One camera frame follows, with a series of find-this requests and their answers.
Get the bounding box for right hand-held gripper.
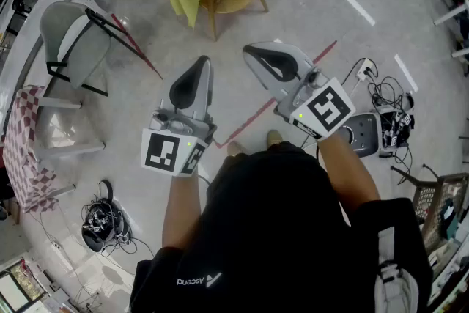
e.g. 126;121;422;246
243;41;357;142

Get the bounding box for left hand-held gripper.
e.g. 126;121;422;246
141;55;218;177

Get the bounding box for person's left forearm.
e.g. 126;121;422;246
161;172;207;254

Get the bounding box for person's right forearm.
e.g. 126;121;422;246
317;130;382;214

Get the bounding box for person's left shoe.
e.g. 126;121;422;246
226;141;250;158

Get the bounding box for person's shoe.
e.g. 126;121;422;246
226;141;250;158
266;129;284;150

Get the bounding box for person's right shoe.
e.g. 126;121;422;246
266;129;284;150

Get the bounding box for white power strip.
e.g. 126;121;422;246
356;57;379;81

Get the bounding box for white and grey device box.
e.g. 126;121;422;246
336;112;383;158

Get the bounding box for white metal bench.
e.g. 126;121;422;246
34;95;107;195

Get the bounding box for person's black shirt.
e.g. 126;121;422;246
130;141;434;313

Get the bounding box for red and white checkered cloth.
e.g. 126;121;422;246
1;84;59;216

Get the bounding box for woven rattan stand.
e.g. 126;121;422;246
391;163;469;254

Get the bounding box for grey and white bag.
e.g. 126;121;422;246
373;227;421;313

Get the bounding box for tangle of black cables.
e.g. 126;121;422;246
367;76;418;166

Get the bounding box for grey chair with black frame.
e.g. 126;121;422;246
39;0;164;97

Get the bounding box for black headset with cable bundle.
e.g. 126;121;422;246
81;179;139;258

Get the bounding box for white desk frame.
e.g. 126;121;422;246
433;0;469;65

